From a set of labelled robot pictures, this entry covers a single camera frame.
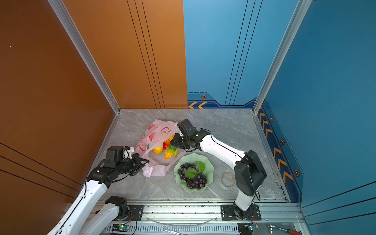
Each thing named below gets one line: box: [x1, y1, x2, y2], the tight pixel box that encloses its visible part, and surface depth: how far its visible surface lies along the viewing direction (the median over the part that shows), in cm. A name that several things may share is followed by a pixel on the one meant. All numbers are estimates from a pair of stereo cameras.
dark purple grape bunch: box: [177, 162, 208, 189], surface depth 81 cm
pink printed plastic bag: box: [134, 118, 187, 178], surface depth 88 cm
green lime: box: [195, 160, 206, 174], surface depth 84 cm
